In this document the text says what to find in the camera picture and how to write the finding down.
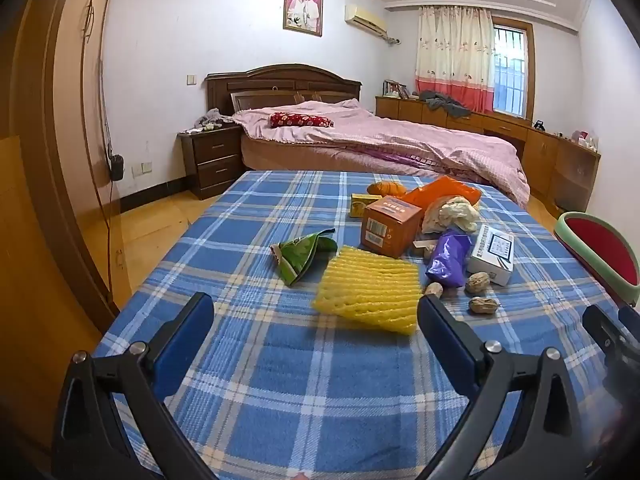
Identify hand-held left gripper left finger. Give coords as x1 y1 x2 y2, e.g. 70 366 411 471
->
50 291 221 480

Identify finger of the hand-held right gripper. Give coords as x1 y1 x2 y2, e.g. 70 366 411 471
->
619 305 640 343
582 302 640 376

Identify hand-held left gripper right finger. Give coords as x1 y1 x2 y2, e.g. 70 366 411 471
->
416 294 601 480

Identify walnut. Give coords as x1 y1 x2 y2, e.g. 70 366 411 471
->
465 271 493 295

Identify red green watermelon stool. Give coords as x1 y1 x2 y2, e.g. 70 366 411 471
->
554 211 640 308

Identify purple plastic bag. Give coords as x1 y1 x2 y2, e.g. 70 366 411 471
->
426 229 473 288

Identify white printed box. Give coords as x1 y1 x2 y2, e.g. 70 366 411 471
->
466 224 517 287

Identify yellow foam fruit net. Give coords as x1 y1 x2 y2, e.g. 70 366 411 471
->
311 245 421 337

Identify white paper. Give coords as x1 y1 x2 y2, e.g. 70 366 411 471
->
421 196 481 235

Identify orange cardboard box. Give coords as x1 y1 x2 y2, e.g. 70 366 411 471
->
361 195 423 260

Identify green snack bag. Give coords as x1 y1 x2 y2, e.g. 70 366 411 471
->
270 227 339 287

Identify orange mesh bag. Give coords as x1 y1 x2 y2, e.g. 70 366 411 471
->
400 175 482 211

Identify small yellow box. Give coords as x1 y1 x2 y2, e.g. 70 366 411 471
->
350 193 383 218

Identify knotted orange plastic bag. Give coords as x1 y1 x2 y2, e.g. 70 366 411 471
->
366 180 408 197

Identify blue plaid blanket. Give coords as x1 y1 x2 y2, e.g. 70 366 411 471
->
92 170 640 480

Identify dark wooden nightstand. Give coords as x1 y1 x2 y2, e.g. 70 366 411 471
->
177 125 246 201

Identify white and pink bottles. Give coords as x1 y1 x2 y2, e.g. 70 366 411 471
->
570 129 601 153

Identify long wooden cabinet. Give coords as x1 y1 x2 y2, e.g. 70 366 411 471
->
375 95 602 211

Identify purple frilled cloth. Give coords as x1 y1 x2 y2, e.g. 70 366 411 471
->
345 142 436 166

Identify pink quilt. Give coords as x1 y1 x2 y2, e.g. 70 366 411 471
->
232 99 531 208

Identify grey pink cloth pile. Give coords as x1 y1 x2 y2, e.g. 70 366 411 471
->
194 108 236 132

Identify grey clothes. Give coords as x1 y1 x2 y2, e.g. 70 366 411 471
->
419 91 472 120

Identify red floral pillow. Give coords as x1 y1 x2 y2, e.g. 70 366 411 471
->
269 112 335 129

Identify wooden wardrobe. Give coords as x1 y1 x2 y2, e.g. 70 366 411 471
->
0 0 126 341

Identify barred window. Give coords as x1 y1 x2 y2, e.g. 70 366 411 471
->
492 17 536 121

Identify dark wooden bed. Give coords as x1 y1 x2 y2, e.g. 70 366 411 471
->
206 63 531 208

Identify cream and red curtain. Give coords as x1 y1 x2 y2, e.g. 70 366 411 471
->
415 5 496 115

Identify white air conditioner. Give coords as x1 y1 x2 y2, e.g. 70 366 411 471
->
344 4 388 38

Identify thin dark cable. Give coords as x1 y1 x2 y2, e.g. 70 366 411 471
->
95 55 118 306

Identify framed wall photo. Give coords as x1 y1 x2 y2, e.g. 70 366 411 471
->
283 0 324 37

